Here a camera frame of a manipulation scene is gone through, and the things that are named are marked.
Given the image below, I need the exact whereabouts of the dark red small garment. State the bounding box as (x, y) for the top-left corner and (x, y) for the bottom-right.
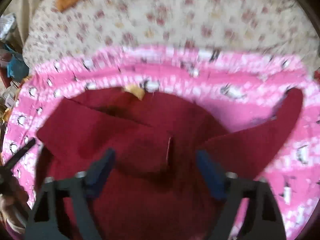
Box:
(35, 87), (303, 239)

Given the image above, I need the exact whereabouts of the blue plastic bag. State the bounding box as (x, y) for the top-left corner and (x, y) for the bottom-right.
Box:
(7, 55), (29, 82)

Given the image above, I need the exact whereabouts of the pink penguin print blanket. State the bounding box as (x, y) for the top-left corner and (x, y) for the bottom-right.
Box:
(1, 46), (319, 239)

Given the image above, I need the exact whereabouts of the floral beige bed sheet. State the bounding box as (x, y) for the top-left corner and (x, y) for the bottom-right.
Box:
(23, 0), (319, 70)

